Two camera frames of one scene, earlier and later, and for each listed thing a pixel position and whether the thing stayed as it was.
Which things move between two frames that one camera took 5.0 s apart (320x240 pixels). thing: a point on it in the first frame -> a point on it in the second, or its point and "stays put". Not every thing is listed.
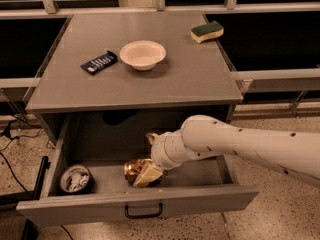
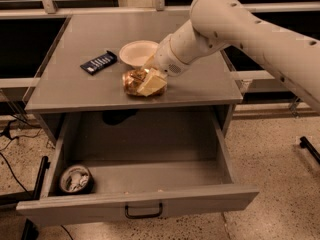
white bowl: (142, 55) stays put
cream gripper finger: (152, 137) -> (151, 63)
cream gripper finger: (148, 173) -> (152, 82)
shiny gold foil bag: (132, 169) -> (132, 80)
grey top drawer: (88, 182) stays put
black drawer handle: (136, 216) stays put
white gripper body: (158, 153) -> (165, 61)
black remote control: (107, 59) stays put
